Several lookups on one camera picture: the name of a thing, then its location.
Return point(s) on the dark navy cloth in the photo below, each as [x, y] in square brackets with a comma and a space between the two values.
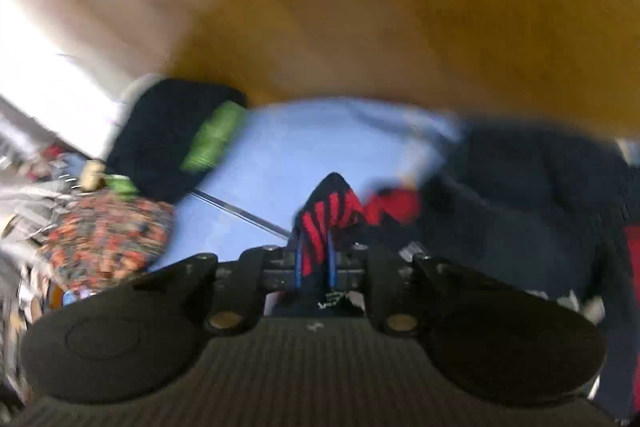
[525, 207]

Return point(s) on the red cloth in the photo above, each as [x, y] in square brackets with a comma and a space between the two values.
[632, 307]

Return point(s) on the black sock with green label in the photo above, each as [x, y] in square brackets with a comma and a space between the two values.
[165, 137]

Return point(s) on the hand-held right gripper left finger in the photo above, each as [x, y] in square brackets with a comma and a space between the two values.
[298, 267]

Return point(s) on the light blue garment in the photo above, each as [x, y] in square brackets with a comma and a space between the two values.
[260, 167]

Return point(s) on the blurred pile of clutter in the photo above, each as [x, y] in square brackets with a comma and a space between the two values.
[45, 187]

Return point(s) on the floral printed blanket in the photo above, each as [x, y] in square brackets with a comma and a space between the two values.
[110, 237]

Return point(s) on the red black striped sock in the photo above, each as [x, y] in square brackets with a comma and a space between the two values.
[330, 212]

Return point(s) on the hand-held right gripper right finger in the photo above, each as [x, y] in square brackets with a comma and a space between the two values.
[331, 267]

